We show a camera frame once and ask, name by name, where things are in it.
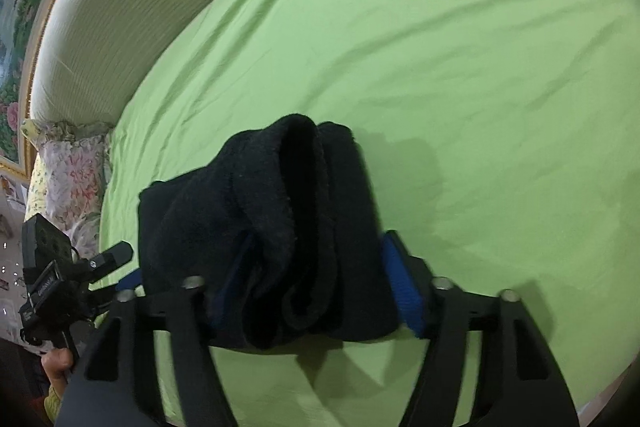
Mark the pink floral pillow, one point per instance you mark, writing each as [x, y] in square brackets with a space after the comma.
[70, 177]

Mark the black pants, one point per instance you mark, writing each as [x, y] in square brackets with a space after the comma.
[300, 232]

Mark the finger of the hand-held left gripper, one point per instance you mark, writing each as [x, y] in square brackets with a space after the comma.
[129, 283]
[107, 259]

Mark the striped padded headboard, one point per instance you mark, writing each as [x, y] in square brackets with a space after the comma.
[125, 7]

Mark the green bed sheet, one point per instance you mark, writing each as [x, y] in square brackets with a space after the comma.
[450, 82]

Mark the person's left hand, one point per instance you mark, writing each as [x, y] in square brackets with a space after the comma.
[55, 364]

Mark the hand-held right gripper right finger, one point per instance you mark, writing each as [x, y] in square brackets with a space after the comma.
[400, 282]

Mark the person's left forearm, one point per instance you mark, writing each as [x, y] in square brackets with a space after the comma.
[54, 407]

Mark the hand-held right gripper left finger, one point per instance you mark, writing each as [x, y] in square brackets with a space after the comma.
[187, 317]

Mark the yellow floral pillow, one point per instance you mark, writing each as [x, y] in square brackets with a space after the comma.
[35, 192]

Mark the gold framed floral painting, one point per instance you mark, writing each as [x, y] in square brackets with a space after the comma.
[15, 57]

